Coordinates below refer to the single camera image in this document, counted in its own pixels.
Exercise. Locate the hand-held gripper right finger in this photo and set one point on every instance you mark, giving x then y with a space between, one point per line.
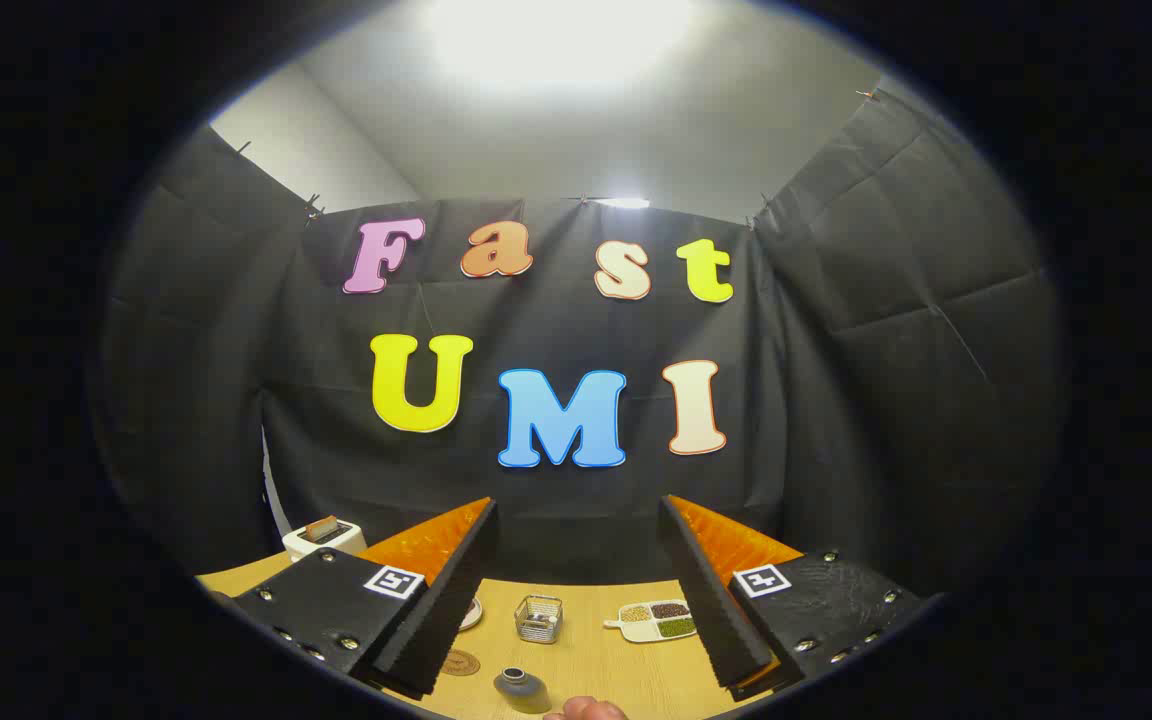
711 600

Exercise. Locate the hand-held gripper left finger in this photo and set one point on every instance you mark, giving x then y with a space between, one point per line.
446 610

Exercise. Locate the round brown coaster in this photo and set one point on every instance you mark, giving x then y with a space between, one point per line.
459 662

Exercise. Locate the silver bottle with green label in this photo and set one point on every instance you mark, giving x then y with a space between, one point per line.
521 690

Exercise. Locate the small white plate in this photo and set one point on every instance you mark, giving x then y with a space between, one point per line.
471 612

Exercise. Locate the pile of dark brown beans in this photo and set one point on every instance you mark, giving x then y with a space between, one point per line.
671 609

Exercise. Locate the pile of green beans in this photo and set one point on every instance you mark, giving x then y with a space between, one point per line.
676 628

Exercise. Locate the white divided dish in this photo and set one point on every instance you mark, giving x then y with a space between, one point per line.
648 632

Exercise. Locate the pile of yellow beans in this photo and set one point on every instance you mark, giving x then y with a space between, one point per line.
634 612

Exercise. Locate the cream toaster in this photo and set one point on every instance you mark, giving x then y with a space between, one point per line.
336 546

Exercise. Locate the wooden table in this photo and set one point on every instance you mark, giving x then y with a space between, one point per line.
596 660

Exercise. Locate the toasted bread slice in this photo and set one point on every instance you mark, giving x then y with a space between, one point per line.
321 528

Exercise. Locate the black backdrop cloth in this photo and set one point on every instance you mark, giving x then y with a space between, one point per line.
836 400

